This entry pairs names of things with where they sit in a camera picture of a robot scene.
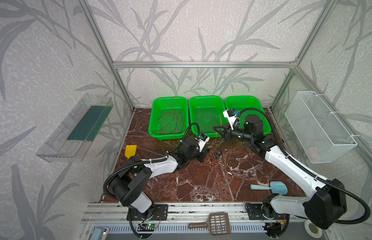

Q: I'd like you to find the light blue plastic scoop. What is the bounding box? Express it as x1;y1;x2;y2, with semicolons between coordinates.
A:
250;181;288;195

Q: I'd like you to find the yellow plastic spatula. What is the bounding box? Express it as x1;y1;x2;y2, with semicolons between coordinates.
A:
124;145;137;159

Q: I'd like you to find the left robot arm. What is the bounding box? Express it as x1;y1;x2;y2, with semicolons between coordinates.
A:
103;123;210;217

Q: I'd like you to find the grey device with screen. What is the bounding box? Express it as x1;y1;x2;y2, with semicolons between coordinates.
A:
89;227;110;240

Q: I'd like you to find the white wire mesh basket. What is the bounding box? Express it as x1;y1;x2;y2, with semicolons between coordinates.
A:
285;91;358;164

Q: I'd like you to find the brown slotted spatula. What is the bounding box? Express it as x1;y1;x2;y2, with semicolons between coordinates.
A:
188;213;231;236

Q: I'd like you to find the left green plastic basket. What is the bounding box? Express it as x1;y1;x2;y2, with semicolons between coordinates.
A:
148;97;189;141

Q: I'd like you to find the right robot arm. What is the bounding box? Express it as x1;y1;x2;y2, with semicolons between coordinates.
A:
214;109;371;230

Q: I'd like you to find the white tape roll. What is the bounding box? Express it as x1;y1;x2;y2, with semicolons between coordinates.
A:
304;220;323;239

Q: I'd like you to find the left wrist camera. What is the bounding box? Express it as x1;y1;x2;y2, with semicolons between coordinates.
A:
198;134;210;152

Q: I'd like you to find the clear acrylic wall shelf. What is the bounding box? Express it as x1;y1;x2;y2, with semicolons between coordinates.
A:
36;94;114;163

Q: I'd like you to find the right green plastic basket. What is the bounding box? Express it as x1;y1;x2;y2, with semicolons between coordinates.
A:
225;96;272;135

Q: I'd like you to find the middle green plastic basket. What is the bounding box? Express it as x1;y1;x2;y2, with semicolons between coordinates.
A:
189;96;229;138

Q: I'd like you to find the green plastic basket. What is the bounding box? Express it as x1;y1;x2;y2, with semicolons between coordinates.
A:
148;97;189;141
189;96;229;138
225;96;272;135

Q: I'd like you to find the aluminium rail base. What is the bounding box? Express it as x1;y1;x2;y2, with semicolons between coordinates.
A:
80;201;334;224

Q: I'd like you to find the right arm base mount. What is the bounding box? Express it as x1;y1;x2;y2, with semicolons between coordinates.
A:
245;203;286;222

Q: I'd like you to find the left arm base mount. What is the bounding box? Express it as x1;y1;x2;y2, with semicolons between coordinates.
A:
126;204;168;221

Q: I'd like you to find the green circuit board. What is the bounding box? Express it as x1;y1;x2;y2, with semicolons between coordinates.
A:
138;223;159;232

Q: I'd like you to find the orange cable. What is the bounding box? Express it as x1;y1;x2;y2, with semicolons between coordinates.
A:
200;131;232;169

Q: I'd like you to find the red cable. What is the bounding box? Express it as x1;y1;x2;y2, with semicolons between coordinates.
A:
157;95;187;137

